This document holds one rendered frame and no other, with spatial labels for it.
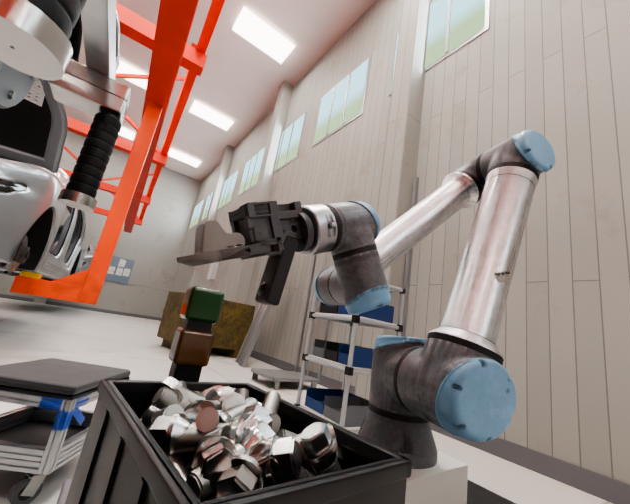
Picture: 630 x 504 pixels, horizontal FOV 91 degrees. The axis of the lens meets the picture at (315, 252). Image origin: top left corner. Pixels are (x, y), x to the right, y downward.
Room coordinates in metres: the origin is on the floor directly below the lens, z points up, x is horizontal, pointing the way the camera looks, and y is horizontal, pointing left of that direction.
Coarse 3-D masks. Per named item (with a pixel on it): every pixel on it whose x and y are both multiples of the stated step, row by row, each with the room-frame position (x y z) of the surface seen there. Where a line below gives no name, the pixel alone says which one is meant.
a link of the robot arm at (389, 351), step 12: (384, 336) 0.80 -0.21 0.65; (396, 336) 0.78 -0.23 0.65; (384, 348) 0.79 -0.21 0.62; (396, 348) 0.77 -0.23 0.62; (408, 348) 0.76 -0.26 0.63; (372, 360) 0.85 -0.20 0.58; (384, 360) 0.79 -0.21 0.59; (396, 360) 0.75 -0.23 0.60; (372, 372) 0.83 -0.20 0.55; (384, 372) 0.78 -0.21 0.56; (396, 372) 0.73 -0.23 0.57; (372, 384) 0.83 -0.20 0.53; (384, 384) 0.78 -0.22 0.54; (396, 384) 0.73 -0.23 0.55; (372, 396) 0.82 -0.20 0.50; (384, 396) 0.79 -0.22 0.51; (396, 396) 0.75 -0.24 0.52; (384, 408) 0.79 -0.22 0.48; (396, 408) 0.77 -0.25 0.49
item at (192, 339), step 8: (176, 328) 0.40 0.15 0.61; (184, 328) 0.37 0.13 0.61; (176, 336) 0.38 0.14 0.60; (184, 336) 0.37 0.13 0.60; (192, 336) 0.37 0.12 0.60; (200, 336) 0.38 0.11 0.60; (208, 336) 0.38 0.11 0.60; (176, 344) 0.37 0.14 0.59; (184, 344) 0.37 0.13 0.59; (192, 344) 0.37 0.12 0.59; (200, 344) 0.38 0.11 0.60; (208, 344) 0.38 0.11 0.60; (176, 352) 0.37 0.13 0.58; (184, 352) 0.37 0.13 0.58; (192, 352) 0.37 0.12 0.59; (200, 352) 0.38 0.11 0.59; (208, 352) 0.38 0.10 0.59; (176, 360) 0.37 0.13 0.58; (184, 360) 0.37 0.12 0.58; (192, 360) 0.38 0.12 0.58; (200, 360) 0.38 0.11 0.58; (208, 360) 0.39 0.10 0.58
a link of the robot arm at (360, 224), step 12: (324, 204) 0.53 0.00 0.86; (336, 204) 0.53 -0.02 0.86; (348, 204) 0.55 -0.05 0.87; (360, 204) 0.56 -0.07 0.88; (336, 216) 0.51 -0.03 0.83; (348, 216) 0.53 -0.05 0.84; (360, 216) 0.54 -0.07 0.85; (372, 216) 0.56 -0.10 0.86; (348, 228) 0.53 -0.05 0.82; (360, 228) 0.54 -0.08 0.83; (372, 228) 0.57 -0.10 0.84; (336, 240) 0.52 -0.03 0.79; (348, 240) 0.54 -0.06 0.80; (360, 240) 0.54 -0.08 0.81; (372, 240) 0.56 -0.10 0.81; (336, 252) 0.57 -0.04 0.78
